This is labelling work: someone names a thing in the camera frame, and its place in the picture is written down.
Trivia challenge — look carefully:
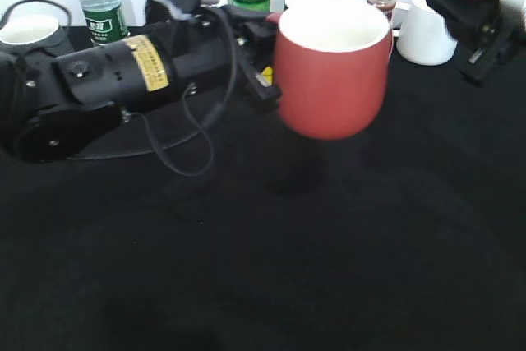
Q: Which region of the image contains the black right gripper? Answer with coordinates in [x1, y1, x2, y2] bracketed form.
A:
[425, 0, 525, 86]

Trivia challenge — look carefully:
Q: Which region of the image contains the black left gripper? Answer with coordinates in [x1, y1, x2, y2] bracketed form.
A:
[200, 6, 282, 113]

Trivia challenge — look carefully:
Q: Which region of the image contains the red ceramic mug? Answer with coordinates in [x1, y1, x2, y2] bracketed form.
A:
[271, 0, 393, 140]

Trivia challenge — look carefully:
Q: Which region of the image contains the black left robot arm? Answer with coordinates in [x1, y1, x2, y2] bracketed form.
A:
[1, 0, 281, 163]

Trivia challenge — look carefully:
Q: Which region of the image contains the white ceramic mug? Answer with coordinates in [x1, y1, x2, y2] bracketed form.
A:
[396, 0, 458, 67]

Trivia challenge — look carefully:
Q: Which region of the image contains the black ceramic mug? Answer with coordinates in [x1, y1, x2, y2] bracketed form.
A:
[284, 0, 339, 12]

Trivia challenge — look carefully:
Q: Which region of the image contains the clear water bottle green label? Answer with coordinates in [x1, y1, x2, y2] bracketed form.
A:
[79, 0, 129, 46]

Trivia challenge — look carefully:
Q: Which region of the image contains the grey ceramic mug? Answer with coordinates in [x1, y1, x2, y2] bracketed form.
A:
[1, 14, 73, 56]

